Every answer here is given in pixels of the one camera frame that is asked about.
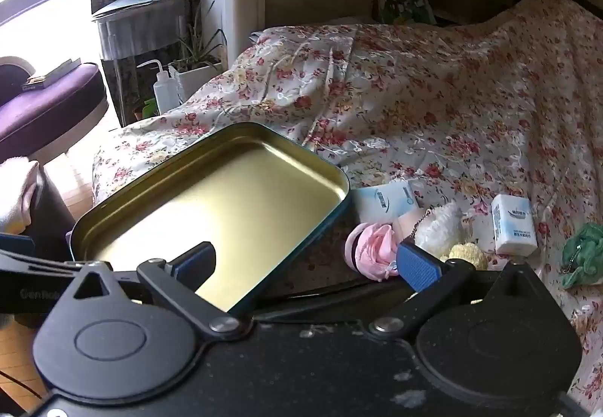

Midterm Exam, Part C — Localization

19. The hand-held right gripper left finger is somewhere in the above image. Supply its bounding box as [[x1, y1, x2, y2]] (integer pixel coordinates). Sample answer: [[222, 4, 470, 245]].
[[70, 242, 243, 342]]

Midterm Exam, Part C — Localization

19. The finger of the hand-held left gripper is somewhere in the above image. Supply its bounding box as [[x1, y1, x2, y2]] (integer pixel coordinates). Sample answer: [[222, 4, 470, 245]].
[[0, 232, 111, 279]]

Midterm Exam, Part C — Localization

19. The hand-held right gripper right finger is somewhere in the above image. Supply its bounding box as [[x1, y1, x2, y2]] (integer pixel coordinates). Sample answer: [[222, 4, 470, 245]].
[[369, 242, 542, 342]]

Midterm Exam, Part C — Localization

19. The green and white plush toy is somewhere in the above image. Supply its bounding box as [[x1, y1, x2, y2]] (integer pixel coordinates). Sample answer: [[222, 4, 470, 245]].
[[560, 224, 603, 290]]

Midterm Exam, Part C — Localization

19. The dark stool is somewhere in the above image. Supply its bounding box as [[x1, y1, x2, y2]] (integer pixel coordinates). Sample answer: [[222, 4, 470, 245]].
[[23, 167, 77, 262]]

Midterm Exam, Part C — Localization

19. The white fluffy plush toy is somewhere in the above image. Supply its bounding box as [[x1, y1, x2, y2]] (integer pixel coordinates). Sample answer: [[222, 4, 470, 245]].
[[415, 201, 465, 258]]

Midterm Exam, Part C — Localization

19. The yellow fluffy plush toy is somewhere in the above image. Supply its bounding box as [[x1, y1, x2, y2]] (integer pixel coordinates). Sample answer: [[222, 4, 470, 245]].
[[445, 242, 489, 271]]

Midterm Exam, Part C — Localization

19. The pink plush toy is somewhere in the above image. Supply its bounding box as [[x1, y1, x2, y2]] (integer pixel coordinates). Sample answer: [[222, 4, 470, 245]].
[[345, 221, 402, 281]]

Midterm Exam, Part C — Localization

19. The white and blue tissue packet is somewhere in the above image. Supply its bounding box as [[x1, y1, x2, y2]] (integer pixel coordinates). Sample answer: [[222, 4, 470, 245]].
[[491, 194, 539, 256], [351, 181, 421, 224]]

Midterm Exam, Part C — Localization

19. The purple upholstered chair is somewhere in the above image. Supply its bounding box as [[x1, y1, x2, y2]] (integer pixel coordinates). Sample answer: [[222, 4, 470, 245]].
[[0, 56, 109, 161]]

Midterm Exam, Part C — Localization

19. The floral blanket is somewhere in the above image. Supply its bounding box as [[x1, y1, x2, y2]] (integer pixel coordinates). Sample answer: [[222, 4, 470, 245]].
[[92, 0, 603, 413]]

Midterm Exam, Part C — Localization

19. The dark book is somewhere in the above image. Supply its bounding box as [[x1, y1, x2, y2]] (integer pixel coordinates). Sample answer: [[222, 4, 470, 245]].
[[21, 74, 49, 92]]

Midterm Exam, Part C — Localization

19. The white squeeze bottle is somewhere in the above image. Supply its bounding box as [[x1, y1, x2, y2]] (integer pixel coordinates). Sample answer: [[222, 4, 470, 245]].
[[136, 60, 182, 114]]

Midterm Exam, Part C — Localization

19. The white planter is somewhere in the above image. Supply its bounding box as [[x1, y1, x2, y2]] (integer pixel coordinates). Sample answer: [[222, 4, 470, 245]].
[[172, 61, 225, 104]]

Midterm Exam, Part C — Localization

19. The grey book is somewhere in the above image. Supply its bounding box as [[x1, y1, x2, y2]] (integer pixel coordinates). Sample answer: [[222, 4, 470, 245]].
[[44, 59, 84, 81]]

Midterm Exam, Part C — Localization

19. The green potted plant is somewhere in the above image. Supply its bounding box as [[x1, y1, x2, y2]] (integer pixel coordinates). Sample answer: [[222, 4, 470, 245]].
[[176, 5, 228, 71]]

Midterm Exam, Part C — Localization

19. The round clear side table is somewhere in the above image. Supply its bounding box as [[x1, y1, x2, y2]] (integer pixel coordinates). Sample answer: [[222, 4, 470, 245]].
[[92, 0, 196, 126]]

